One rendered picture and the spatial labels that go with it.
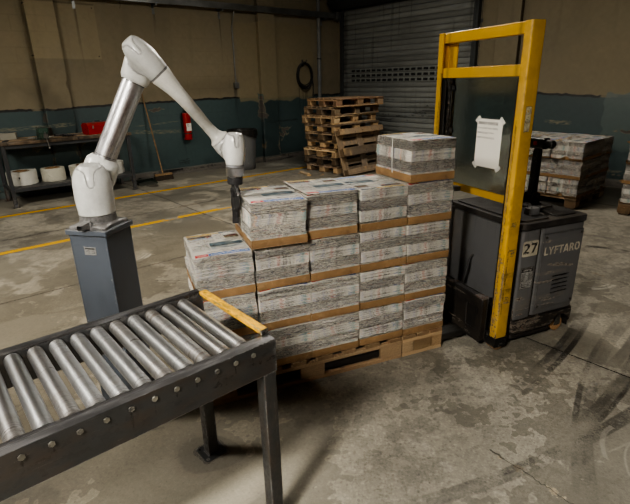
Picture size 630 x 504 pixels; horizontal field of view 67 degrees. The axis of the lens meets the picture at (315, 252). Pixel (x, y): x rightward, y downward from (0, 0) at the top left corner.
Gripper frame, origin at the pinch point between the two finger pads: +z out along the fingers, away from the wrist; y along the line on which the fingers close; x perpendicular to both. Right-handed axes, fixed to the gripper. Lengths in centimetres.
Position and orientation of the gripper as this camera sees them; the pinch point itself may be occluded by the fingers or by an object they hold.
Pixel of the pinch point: (235, 216)
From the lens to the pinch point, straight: 245.0
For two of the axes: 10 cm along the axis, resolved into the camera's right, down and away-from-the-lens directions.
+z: -0.4, 9.5, 3.1
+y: -3.8, -3.1, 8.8
